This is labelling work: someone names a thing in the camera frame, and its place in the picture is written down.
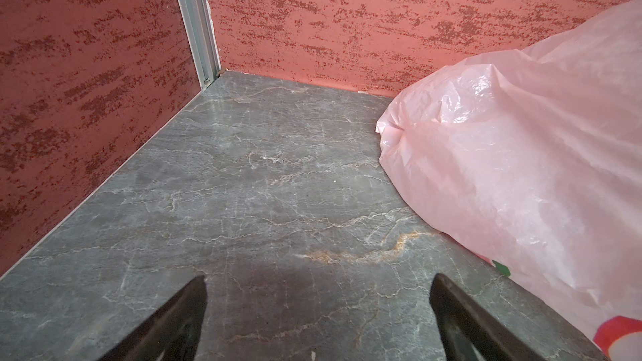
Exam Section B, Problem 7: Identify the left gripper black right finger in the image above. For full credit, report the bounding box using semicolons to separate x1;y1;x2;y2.
430;273;543;360

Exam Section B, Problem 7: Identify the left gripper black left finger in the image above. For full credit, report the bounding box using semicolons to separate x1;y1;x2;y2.
100;276;207;361

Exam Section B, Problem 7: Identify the pink plastic bag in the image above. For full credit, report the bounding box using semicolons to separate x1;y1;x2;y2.
375;0;642;361

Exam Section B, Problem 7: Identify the left aluminium corner post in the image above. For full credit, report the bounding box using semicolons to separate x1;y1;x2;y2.
177;0;222;90

